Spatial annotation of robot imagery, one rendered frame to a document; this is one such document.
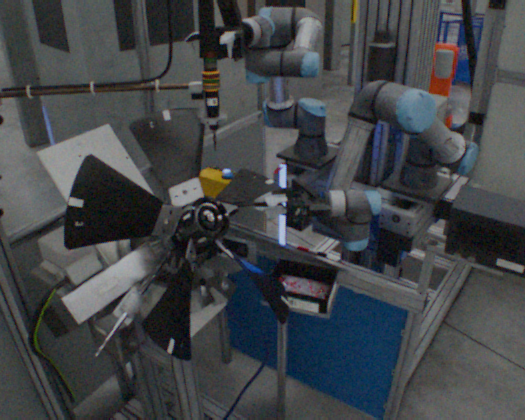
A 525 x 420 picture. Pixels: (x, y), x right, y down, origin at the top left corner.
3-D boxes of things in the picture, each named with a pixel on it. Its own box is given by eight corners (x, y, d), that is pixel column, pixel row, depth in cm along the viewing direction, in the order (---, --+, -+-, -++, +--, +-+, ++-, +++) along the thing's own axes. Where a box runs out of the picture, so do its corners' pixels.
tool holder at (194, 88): (190, 125, 113) (187, 87, 108) (193, 116, 119) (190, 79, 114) (226, 124, 113) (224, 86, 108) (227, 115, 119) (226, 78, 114)
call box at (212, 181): (197, 197, 181) (194, 173, 175) (213, 187, 188) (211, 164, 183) (229, 208, 173) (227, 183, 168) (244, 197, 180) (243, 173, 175)
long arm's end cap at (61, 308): (48, 307, 110) (61, 298, 102) (65, 331, 111) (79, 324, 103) (38, 313, 108) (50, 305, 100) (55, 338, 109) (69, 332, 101)
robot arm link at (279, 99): (297, 135, 195) (294, 16, 154) (262, 133, 197) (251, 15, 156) (300, 118, 203) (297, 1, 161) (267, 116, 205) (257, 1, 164)
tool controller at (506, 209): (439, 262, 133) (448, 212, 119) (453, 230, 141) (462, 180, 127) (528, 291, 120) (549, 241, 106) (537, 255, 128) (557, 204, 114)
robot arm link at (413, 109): (450, 138, 167) (383, 73, 128) (486, 151, 156) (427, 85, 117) (436, 167, 168) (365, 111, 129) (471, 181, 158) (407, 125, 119)
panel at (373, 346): (228, 347, 223) (219, 237, 190) (229, 345, 224) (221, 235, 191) (383, 424, 183) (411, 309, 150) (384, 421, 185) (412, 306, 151)
